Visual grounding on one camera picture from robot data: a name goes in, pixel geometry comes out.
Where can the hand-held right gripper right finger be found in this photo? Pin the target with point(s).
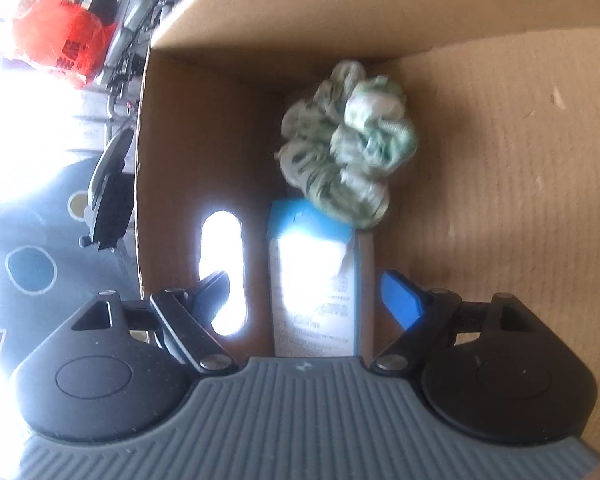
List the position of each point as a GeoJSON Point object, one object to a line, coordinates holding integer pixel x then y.
{"type": "Point", "coordinates": [402, 302]}

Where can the orange plastic bag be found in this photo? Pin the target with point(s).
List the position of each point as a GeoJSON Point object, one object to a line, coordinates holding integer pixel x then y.
{"type": "Point", "coordinates": [55, 30]}

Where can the brown cardboard box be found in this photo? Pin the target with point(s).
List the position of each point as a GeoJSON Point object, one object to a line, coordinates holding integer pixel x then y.
{"type": "Point", "coordinates": [505, 185]}

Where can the green patterned scrunchie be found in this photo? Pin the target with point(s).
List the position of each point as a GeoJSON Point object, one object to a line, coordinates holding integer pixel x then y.
{"type": "Point", "coordinates": [350, 160]}

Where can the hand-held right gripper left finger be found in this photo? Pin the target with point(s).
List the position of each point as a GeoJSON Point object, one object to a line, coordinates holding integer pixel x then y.
{"type": "Point", "coordinates": [215, 290]}

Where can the black chair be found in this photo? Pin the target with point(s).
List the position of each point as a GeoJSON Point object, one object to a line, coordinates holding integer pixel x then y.
{"type": "Point", "coordinates": [107, 195]}

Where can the dark dotted floor mat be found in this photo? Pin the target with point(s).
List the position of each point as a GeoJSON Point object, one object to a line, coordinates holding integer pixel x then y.
{"type": "Point", "coordinates": [65, 280]}

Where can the blue and white packet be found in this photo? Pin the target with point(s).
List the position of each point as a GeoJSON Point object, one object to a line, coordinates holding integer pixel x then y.
{"type": "Point", "coordinates": [310, 285]}

